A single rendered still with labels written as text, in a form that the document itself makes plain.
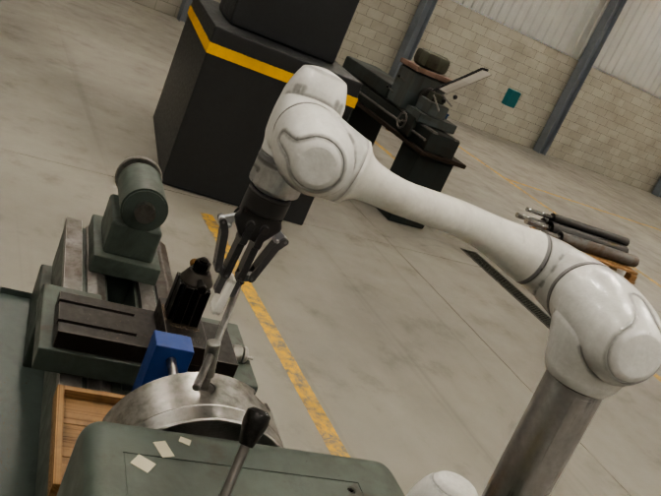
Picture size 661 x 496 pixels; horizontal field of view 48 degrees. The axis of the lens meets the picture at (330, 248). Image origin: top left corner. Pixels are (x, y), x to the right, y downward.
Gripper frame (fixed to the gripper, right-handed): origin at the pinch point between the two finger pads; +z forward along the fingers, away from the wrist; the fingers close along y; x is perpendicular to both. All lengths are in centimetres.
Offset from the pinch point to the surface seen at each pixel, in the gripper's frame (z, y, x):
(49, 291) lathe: 42, 18, -63
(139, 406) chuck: 15.8, 10.2, 14.4
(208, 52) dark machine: 23, -75, -432
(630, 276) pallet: 88, -688, -559
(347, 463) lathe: 7.3, -18.1, 30.1
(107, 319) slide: 37, 6, -48
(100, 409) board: 45, 5, -24
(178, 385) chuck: 11.6, 5.1, 12.6
